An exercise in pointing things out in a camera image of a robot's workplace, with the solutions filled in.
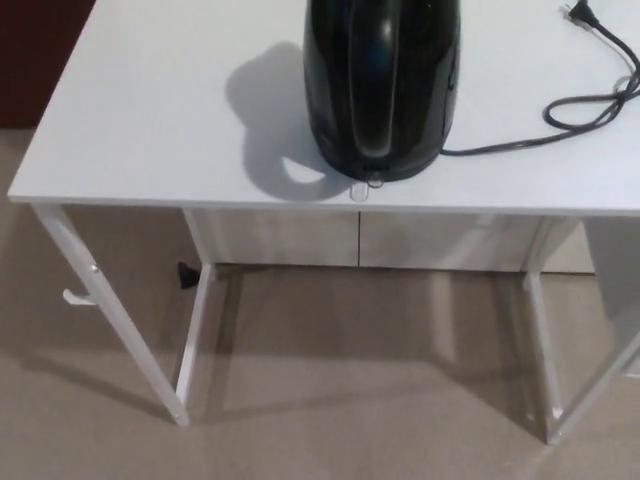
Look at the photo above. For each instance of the white table with metal frame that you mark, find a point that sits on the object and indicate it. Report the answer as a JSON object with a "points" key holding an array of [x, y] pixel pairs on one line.
{"points": [[125, 150]]}

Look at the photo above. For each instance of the dark red wall panel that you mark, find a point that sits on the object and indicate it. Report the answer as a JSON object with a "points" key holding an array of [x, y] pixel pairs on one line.
{"points": [[30, 60]]}

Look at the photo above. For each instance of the black electric kettle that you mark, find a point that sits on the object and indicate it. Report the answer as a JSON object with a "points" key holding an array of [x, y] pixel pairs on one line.
{"points": [[380, 75]]}

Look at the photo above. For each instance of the white hook on table leg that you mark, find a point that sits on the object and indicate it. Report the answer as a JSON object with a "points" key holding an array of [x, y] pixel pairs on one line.
{"points": [[75, 298]]}

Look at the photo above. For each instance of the black kettle base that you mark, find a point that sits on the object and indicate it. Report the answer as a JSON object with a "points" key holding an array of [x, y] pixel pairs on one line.
{"points": [[405, 174]]}

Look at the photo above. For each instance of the clear kettle switch lever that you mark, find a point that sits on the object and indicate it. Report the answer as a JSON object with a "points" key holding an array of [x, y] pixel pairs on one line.
{"points": [[361, 192]]}

